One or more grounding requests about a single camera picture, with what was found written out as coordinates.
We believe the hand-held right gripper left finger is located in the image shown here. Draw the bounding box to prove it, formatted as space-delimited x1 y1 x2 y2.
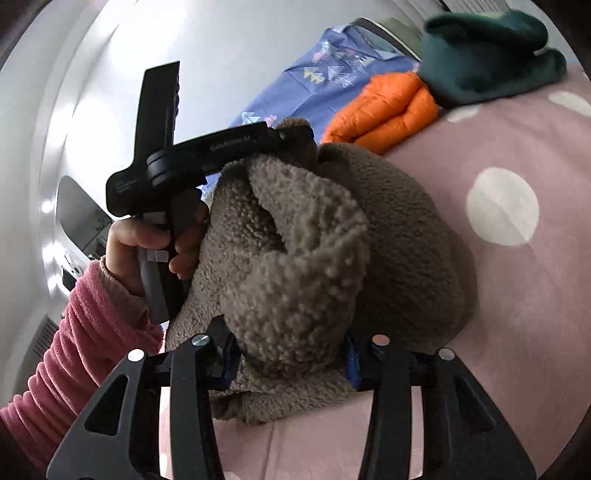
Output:
46 318 241 480

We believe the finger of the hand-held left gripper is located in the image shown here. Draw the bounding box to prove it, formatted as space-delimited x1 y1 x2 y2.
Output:
265 122 319 167

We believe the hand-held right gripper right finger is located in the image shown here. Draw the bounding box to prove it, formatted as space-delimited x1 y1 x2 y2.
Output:
344 335 539 480

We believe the brown fleece jacket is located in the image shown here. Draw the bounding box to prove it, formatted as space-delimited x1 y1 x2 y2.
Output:
164 117 478 425

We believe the person's left forearm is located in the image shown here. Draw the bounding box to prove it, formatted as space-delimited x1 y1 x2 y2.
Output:
0 258 165 462

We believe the person's left hand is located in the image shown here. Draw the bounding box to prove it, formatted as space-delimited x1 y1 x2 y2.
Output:
104 200 211 296

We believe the blue tree print sheet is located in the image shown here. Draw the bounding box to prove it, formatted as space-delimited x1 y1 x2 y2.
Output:
240 25 423 146

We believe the orange puffer jacket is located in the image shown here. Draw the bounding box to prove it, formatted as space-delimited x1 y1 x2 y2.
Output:
321 70 439 156

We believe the pink polka dot blanket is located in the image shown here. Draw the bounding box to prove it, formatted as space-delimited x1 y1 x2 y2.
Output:
159 71 591 480

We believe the dark green fleece garment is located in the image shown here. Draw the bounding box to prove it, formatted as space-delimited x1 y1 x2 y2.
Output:
418 10 568 110

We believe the white pleated curtain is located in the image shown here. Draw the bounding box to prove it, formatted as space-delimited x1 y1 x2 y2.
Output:
441 0 513 14

